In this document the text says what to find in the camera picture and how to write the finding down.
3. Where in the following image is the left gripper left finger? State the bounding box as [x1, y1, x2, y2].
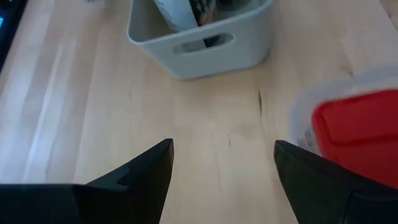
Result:
[0, 138, 175, 224]

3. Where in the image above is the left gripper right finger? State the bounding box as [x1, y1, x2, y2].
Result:
[273, 139, 398, 224]

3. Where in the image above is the red spice tin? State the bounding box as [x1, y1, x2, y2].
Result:
[312, 89, 398, 190]

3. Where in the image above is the clear plastic bin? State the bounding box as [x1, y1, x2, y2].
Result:
[287, 63, 398, 156]

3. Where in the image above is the light grey plastic bin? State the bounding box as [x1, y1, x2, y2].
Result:
[126, 0, 276, 82]

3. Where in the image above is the brown lid spice jar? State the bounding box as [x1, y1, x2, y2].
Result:
[188, 0, 220, 27]
[152, 0, 200, 34]

